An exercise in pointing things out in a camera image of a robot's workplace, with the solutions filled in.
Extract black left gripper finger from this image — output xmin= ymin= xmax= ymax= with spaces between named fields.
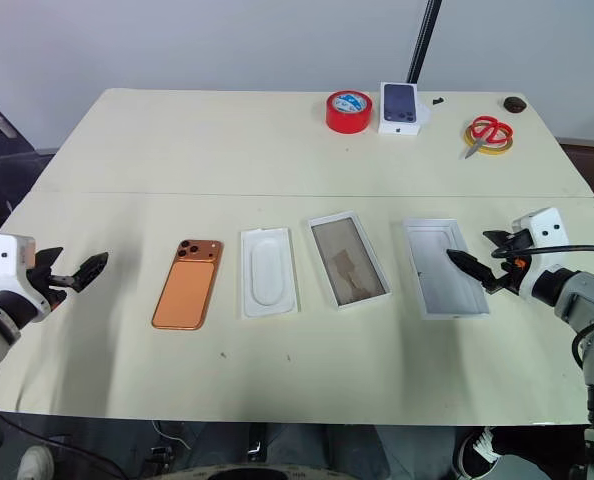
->
xmin=34 ymin=246 xmax=65 ymax=271
xmin=72 ymin=251 xmax=111 ymax=294

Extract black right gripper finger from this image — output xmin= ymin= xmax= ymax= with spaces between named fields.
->
xmin=445 ymin=248 xmax=499 ymax=287
xmin=482 ymin=228 xmax=516 ymax=248

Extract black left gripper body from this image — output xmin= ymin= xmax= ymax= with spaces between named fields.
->
xmin=25 ymin=259 xmax=84 ymax=315

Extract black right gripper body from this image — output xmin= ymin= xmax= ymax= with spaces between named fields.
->
xmin=487 ymin=230 xmax=534 ymax=297

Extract white box lid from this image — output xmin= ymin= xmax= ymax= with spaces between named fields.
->
xmin=401 ymin=217 xmax=492 ymax=322

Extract white box base brown inside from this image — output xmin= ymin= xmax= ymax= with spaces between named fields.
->
xmin=306 ymin=209 xmax=394 ymax=313

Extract white box with blue phone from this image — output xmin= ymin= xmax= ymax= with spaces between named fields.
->
xmin=377 ymin=81 xmax=434 ymax=138

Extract yellow tape roll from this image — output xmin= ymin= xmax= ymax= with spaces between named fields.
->
xmin=464 ymin=122 xmax=516 ymax=157

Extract dark furniture piece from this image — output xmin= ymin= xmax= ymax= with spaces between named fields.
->
xmin=0 ymin=84 xmax=62 ymax=237

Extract orange smartphone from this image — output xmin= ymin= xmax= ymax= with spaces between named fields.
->
xmin=151 ymin=238 xmax=225 ymax=332

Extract white moulded tray insert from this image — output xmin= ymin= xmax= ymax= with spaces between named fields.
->
xmin=239 ymin=225 xmax=302 ymax=321

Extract white shoe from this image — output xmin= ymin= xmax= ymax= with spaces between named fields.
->
xmin=16 ymin=444 xmax=56 ymax=480

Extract cream paper table sheet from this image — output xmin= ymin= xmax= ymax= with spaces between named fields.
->
xmin=0 ymin=189 xmax=594 ymax=428
xmin=28 ymin=88 xmax=594 ymax=200

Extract black sneaker white laces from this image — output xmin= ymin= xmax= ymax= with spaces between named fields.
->
xmin=453 ymin=426 xmax=504 ymax=480

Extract red tape roll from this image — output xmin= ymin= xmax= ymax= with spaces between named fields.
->
xmin=324 ymin=90 xmax=374 ymax=135

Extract black pole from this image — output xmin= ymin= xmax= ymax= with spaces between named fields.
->
xmin=405 ymin=0 xmax=446 ymax=84

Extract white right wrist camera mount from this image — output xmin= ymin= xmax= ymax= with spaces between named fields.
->
xmin=510 ymin=207 xmax=571 ymax=297

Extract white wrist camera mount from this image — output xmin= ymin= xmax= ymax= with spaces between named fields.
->
xmin=510 ymin=207 xmax=571 ymax=297
xmin=0 ymin=232 xmax=53 ymax=322

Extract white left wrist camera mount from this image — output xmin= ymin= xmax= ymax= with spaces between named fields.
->
xmin=0 ymin=232 xmax=53 ymax=322

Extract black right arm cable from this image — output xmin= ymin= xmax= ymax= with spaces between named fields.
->
xmin=490 ymin=243 xmax=594 ymax=262

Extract red handled scissors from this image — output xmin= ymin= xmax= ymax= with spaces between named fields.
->
xmin=464 ymin=115 xmax=515 ymax=161

